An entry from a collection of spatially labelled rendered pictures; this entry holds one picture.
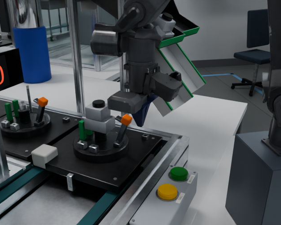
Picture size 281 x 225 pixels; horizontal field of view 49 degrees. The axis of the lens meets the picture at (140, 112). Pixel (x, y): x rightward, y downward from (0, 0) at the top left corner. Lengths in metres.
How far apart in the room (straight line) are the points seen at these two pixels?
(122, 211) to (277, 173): 0.29
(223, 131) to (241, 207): 0.47
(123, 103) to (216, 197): 0.37
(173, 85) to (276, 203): 0.30
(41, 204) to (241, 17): 4.72
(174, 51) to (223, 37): 3.97
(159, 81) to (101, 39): 0.15
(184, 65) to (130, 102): 0.59
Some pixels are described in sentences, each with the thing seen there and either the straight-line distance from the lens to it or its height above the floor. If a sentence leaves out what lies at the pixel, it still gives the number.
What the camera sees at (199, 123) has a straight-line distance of 1.18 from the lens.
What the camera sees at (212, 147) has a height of 0.86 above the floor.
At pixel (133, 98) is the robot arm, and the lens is 0.60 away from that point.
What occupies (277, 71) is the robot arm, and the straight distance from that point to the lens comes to 0.60.
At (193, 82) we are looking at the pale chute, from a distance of 1.15.
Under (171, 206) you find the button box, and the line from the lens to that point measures 0.64.
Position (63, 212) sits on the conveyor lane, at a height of 0.92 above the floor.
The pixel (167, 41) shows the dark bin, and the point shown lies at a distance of 0.88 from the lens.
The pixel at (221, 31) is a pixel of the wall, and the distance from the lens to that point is 5.08.
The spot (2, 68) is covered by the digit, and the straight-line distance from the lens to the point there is 0.65.
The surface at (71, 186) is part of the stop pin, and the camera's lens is 0.73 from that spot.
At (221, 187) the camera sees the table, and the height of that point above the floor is 0.86.
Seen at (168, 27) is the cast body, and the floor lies 1.24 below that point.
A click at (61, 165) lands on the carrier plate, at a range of 0.75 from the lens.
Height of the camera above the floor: 1.38
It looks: 24 degrees down
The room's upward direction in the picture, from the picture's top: straight up
